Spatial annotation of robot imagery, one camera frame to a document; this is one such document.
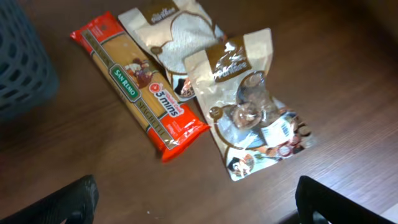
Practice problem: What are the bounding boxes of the grey plastic basket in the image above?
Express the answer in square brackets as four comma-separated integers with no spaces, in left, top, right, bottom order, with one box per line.
[1,0,59,123]

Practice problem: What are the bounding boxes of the beige pouch white contents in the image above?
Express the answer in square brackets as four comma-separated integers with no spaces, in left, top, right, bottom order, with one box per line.
[118,0,226,101]

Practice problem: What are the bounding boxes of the San Remo spaghetti packet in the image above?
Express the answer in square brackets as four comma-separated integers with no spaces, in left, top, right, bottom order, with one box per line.
[70,12,209,162]

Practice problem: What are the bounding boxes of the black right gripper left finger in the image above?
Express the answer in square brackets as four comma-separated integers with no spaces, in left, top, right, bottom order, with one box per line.
[1,175,99,224]

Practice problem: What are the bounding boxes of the beige pouch chocolate contents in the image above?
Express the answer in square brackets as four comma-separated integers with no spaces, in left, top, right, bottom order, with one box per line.
[184,28,312,181]

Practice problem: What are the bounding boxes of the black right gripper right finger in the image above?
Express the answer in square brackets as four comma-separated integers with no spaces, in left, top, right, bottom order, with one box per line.
[295,175,393,224]

